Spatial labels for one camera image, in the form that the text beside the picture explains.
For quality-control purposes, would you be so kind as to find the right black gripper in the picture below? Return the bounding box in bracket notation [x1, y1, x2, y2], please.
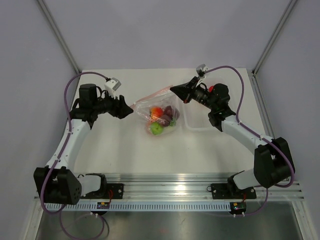
[171, 77, 217, 112]

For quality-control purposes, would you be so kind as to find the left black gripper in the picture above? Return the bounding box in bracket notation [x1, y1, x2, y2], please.
[92, 89, 133, 119]

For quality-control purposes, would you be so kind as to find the dark purple fruit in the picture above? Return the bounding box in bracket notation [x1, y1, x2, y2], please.
[163, 105, 173, 117]

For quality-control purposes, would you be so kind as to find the clear zip top bag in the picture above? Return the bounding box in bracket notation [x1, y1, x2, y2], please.
[131, 86, 181, 136]

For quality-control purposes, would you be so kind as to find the white radish with leaves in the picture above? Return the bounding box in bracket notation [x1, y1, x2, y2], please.
[167, 119, 177, 128]

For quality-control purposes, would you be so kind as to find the dark red apple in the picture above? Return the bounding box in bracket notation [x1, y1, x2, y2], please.
[157, 114, 172, 127]

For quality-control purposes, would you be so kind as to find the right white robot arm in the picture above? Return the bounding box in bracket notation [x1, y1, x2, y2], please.
[170, 77, 295, 198]

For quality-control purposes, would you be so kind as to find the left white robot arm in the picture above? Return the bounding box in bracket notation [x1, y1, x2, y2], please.
[33, 78, 133, 205]

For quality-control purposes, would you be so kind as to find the red tomato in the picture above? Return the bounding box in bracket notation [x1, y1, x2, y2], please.
[208, 85, 215, 93]

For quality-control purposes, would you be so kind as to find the white plastic basket tray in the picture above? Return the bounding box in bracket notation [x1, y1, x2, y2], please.
[180, 76, 226, 132]

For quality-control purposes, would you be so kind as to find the left circuit board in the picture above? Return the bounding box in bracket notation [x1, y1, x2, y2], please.
[97, 202, 111, 209]

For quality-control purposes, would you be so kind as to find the circuit board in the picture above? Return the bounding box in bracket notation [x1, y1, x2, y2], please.
[231, 202, 247, 211]
[97, 202, 111, 209]

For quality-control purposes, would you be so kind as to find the right circuit board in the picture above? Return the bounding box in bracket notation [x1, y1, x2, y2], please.
[231, 202, 247, 211]

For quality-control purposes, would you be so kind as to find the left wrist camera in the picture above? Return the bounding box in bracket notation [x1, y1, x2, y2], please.
[104, 77, 122, 99]

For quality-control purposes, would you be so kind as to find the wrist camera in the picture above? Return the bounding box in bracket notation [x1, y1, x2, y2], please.
[104, 77, 122, 99]
[195, 64, 209, 81]

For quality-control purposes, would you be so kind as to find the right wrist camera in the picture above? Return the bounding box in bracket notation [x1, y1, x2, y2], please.
[195, 64, 209, 81]

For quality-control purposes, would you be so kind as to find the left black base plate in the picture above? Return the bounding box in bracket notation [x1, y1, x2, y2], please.
[80, 183, 124, 200]

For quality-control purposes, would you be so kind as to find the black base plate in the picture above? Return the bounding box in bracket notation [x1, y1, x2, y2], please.
[206, 183, 257, 200]
[80, 183, 124, 200]

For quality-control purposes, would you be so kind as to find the aluminium rail frame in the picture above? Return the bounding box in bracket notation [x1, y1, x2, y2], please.
[33, 162, 305, 202]

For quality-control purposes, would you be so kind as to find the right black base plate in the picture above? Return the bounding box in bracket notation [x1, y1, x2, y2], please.
[206, 183, 257, 200]

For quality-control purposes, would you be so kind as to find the white slotted cable duct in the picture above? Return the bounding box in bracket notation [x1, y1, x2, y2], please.
[44, 201, 232, 213]

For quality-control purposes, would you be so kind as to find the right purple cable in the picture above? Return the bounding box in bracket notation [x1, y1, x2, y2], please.
[203, 65, 296, 217]

